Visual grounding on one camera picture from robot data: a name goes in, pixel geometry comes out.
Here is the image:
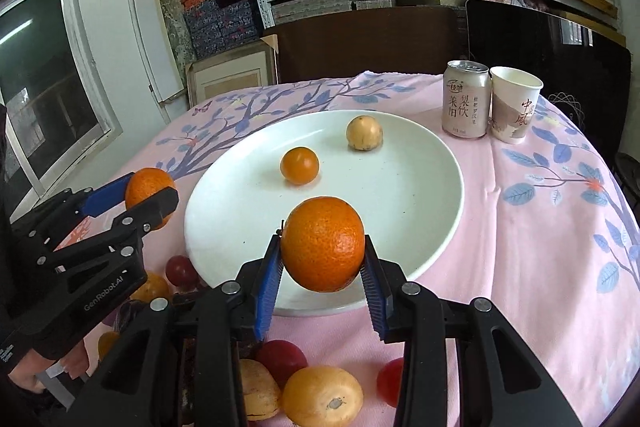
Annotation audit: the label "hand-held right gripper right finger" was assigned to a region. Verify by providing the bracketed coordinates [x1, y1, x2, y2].
[358, 234, 587, 427]

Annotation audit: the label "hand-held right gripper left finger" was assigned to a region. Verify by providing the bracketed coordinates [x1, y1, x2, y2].
[75, 234, 287, 427]

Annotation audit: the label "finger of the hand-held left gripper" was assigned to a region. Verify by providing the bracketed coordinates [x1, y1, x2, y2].
[45, 187, 180, 276]
[10, 173, 135, 254]

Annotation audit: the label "dark purple passion fruit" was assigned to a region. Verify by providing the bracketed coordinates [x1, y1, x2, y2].
[114, 299, 153, 333]
[172, 285, 213, 308]

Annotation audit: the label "dark red plum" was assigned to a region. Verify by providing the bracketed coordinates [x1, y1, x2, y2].
[165, 255, 199, 288]

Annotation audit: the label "large mandarin orange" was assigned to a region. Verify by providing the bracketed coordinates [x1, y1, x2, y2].
[280, 196, 366, 293]

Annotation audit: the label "white oval plate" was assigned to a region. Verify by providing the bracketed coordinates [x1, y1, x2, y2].
[183, 109, 463, 318]

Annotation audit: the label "tan round fruit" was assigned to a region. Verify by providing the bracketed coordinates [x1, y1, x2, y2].
[238, 358, 283, 422]
[346, 115, 385, 152]

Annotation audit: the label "person's left hand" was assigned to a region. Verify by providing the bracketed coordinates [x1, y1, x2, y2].
[7, 349, 92, 395]

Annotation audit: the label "white framed window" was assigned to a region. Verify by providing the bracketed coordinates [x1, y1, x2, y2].
[0, 0, 123, 218]

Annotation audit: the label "framed picture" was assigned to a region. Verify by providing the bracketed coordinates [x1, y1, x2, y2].
[185, 41, 279, 108]

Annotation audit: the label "pink printed tablecloth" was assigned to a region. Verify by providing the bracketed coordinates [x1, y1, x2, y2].
[65, 69, 640, 427]

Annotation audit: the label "white board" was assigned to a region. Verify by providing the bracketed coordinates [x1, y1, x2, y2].
[126, 0, 185, 104]

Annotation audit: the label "grey marbled board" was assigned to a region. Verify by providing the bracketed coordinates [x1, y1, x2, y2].
[152, 0, 195, 68]

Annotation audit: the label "stack of blue patterned boxes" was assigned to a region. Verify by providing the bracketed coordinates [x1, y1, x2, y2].
[182, 0, 265, 60]

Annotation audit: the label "pale beverage can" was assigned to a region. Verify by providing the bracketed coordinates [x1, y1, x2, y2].
[442, 60, 494, 139]

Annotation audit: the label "printed paper cup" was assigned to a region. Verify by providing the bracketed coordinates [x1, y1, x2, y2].
[488, 66, 545, 144]

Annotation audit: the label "grey patterned boxes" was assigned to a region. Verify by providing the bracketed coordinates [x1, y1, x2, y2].
[270, 0, 361, 25]

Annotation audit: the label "brown wooden board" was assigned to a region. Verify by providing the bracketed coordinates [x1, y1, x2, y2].
[272, 6, 468, 84]

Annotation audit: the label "black glass panel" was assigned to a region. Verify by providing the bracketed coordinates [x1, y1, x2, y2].
[465, 0, 632, 158]

